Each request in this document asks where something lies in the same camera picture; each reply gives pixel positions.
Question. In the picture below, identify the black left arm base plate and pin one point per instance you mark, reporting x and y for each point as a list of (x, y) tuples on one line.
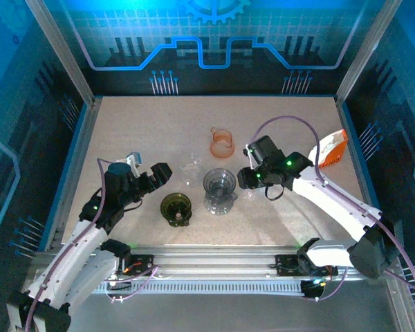
[(141, 264)]

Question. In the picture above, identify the smoky grey plastic dripper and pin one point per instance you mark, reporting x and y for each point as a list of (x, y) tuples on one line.
[(219, 181)]

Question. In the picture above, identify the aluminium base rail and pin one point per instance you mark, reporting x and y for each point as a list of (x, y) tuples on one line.
[(211, 259)]

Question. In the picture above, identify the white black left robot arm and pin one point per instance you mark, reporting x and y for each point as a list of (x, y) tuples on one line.
[(72, 256)]

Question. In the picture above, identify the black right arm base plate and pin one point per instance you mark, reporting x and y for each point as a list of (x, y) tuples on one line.
[(285, 264)]

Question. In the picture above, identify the orange transparent coffee server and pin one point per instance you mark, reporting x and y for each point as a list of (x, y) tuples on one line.
[(222, 145)]

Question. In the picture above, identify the small black electronics box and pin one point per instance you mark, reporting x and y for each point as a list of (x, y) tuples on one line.
[(309, 290)]

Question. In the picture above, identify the orange white coffee filter package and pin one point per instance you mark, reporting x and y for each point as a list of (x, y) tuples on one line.
[(330, 152)]

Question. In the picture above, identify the aluminium side frame rail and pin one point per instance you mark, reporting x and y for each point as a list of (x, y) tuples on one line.
[(81, 152)]

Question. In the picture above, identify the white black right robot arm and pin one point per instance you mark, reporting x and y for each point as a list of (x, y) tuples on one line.
[(332, 200)]

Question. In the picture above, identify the olive green plastic dripper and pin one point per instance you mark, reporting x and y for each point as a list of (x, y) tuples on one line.
[(175, 209)]

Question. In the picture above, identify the clear glass coffee server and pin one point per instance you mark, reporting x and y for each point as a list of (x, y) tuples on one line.
[(192, 169)]

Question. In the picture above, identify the aluminium frame post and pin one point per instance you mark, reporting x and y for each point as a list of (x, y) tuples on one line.
[(366, 52), (62, 52)]

